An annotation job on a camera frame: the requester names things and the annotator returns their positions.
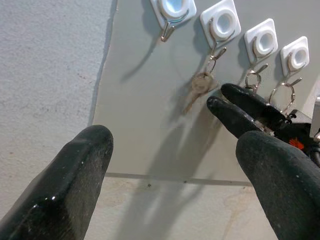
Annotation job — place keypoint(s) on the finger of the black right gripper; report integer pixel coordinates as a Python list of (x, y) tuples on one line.
[(230, 112), (250, 100)]

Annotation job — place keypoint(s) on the grey backing panel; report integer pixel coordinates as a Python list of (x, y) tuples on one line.
[(150, 112)]

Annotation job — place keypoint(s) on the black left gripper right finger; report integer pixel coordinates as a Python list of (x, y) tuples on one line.
[(282, 180)]

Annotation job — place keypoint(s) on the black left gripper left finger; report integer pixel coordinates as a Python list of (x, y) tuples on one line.
[(65, 185)]

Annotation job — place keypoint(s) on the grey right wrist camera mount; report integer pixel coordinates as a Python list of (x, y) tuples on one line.
[(316, 117)]

